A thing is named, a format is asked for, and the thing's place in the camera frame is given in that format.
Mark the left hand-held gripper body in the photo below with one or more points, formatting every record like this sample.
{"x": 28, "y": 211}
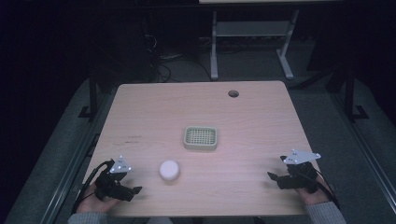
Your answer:
{"x": 109, "y": 183}

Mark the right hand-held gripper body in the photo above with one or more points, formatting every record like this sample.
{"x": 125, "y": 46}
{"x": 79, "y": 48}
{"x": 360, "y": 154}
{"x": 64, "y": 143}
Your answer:
{"x": 299, "y": 174}

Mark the white round soap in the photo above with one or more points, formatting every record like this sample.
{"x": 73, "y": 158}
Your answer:
{"x": 169, "y": 170}

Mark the green soap dish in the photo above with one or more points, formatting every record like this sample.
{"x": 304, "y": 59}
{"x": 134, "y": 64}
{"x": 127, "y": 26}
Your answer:
{"x": 200, "y": 137}

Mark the person's left hand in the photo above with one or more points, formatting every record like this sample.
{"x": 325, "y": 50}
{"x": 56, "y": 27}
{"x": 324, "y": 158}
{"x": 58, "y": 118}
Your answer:
{"x": 93, "y": 202}

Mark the person's right hand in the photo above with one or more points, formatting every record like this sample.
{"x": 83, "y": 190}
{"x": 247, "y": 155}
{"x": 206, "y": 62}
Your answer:
{"x": 312, "y": 196}

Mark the black metal stand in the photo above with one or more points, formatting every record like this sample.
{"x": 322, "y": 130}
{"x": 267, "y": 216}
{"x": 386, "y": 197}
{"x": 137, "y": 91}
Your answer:
{"x": 350, "y": 96}
{"x": 92, "y": 99}

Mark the grey metal floor rail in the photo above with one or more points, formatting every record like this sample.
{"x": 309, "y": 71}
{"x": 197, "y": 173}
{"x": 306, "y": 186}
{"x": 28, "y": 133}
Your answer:
{"x": 367, "y": 149}
{"x": 70, "y": 169}

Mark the white metal desk frame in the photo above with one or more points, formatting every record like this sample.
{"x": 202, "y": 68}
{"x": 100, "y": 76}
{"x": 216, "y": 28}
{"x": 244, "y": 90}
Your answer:
{"x": 250, "y": 29}

